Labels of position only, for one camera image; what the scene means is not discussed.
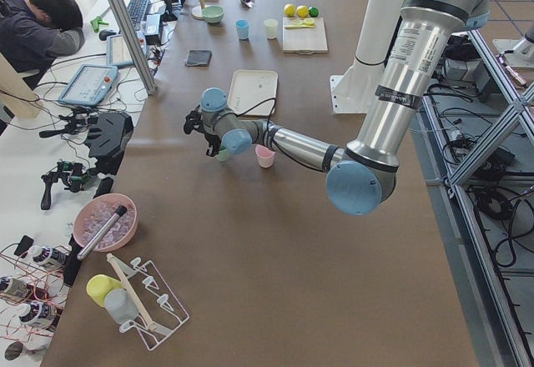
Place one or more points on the copper wire bottle rack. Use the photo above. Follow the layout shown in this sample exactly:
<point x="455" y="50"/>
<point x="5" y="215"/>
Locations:
<point x="33" y="283"/>

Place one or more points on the cream serving tray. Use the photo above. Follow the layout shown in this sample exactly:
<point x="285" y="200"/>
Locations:
<point x="251" y="92"/>

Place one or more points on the green bowl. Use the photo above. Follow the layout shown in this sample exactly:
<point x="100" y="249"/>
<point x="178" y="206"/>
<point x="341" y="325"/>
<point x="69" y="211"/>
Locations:
<point x="213" y="14"/>

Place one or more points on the whole lemon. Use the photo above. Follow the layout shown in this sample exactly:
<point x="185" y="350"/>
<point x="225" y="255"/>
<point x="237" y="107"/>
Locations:
<point x="289" y="10"/>
<point x="302" y="11"/>

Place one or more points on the pink plastic cup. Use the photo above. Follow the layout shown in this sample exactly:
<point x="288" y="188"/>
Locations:
<point x="265" y="157"/>

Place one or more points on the tea bottle top middle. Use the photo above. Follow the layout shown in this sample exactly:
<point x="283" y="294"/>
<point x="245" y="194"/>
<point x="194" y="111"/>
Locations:
<point x="14" y="287"/>

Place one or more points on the person in dark hoodie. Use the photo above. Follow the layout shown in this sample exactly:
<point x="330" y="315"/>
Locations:
<point x="36" y="32"/>

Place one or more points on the tea bottle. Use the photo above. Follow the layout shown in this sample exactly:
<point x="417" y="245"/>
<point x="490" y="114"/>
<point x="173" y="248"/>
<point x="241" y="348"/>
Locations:
<point x="48" y="257"/>
<point x="14" y="287"/>
<point x="39" y="315"/>

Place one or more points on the wooden rack handle rod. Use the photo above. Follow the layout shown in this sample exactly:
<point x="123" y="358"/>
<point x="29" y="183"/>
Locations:
<point x="116" y="265"/>

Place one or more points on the cream plastic cup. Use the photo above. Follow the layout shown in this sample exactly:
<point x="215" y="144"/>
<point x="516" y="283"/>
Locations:
<point x="271" y="28"/>

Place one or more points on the blue plastic cup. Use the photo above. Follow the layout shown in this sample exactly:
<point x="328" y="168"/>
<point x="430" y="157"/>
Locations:
<point x="242" y="29"/>

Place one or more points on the blue teach pendant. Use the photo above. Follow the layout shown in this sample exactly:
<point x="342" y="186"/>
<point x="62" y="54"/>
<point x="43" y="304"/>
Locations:
<point x="117" y="53"/>
<point x="89" y="85"/>

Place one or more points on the green lime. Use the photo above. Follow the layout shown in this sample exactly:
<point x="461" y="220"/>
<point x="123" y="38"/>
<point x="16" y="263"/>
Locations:
<point x="313" y="12"/>

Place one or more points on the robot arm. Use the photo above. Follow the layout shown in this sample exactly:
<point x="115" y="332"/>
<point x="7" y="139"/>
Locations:
<point x="413" y="34"/>

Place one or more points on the tea bottle top left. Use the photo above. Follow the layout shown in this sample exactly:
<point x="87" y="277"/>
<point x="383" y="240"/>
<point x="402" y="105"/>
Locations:
<point x="48" y="257"/>

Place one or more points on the wooden cutting board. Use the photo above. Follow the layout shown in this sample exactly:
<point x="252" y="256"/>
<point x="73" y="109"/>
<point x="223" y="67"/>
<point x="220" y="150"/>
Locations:
<point x="306" y="41"/>

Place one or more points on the yellow plastic cup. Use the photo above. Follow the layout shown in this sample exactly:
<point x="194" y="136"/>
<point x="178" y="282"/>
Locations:
<point x="99" y="286"/>

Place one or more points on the dark grey folded cloth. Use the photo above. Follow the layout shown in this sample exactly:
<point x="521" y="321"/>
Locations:
<point x="198" y="58"/>

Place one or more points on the grey translucent cup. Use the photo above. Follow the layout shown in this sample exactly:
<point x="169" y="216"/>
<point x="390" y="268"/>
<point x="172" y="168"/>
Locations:
<point x="120" y="306"/>

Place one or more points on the yellow plastic knife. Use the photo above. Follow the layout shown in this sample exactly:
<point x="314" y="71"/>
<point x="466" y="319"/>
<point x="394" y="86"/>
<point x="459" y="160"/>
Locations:
<point x="289" y="27"/>

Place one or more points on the green plastic cup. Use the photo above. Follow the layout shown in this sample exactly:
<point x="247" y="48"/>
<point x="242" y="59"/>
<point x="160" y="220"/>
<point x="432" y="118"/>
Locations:
<point x="223" y="154"/>

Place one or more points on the black keyboard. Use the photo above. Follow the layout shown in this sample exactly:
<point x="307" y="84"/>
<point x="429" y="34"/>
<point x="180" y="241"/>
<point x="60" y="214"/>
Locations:
<point x="138" y="11"/>

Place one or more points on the white wire cup rack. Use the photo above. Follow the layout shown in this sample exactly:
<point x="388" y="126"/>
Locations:
<point x="160" y="301"/>

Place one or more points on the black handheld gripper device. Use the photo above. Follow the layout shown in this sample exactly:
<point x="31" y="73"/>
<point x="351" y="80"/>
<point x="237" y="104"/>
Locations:
<point x="78" y="121"/>

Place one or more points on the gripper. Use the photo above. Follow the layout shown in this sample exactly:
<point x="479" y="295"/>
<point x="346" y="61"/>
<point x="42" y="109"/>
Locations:
<point x="209" y="143"/>

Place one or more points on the tea bottle lower left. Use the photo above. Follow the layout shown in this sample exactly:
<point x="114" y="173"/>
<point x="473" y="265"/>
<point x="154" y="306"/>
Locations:
<point x="39" y="315"/>

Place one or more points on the steel muddler black tip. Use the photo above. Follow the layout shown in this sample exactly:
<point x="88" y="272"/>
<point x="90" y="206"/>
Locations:
<point x="93" y="242"/>

